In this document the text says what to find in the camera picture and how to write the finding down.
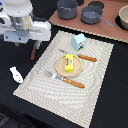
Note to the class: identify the round beige plate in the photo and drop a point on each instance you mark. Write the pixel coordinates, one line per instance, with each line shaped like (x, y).
(60, 67)

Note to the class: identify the brown stove board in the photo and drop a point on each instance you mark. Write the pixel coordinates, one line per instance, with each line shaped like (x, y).
(110, 12)

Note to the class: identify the grey saucepan with handle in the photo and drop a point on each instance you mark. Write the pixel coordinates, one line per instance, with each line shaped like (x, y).
(91, 14)

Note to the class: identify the fork with wooden handle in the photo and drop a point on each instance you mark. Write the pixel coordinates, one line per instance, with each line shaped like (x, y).
(69, 81)

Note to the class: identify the beige bowl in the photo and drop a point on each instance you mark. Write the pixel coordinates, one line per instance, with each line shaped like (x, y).
(123, 14)

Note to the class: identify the brown sausage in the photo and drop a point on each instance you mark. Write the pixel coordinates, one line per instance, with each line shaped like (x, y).
(33, 53)

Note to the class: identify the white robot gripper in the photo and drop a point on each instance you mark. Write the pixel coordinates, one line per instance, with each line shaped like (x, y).
(20, 27)

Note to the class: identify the beige woven placemat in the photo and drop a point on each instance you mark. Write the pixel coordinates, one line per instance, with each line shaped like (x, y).
(70, 102)

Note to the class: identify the light blue milk carton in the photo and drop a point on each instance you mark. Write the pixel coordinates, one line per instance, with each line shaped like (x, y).
(78, 42)

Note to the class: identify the grey pot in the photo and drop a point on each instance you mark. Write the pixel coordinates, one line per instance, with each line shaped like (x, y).
(67, 9)

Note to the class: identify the yellow butter box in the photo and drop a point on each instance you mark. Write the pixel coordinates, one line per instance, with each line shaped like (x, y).
(69, 63)

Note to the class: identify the black burner plate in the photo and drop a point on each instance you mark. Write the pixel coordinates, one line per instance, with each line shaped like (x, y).
(97, 3)

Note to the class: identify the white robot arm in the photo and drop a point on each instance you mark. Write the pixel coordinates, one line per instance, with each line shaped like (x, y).
(14, 6)

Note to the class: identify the knife with wooden handle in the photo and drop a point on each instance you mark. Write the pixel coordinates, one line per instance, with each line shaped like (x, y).
(79, 55)

